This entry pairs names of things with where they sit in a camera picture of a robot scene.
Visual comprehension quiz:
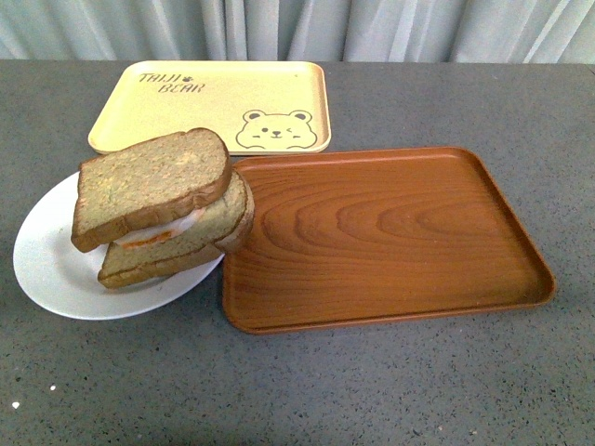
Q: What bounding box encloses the bread slice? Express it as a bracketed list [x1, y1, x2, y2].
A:
[98, 171, 255, 288]
[71, 128, 231, 253]

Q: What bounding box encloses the white round plate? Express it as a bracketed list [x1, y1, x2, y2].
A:
[13, 174, 223, 321]

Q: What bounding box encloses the brown wood-pattern tray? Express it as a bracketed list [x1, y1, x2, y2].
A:
[222, 147, 556, 335]

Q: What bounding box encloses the yellow bear tray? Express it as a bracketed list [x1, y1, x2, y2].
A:
[88, 60, 331, 156]

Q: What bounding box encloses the fried egg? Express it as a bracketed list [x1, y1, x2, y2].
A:
[114, 207, 205, 249]

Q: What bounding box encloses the grey white curtain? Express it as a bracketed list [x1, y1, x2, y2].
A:
[1, 0, 594, 64]

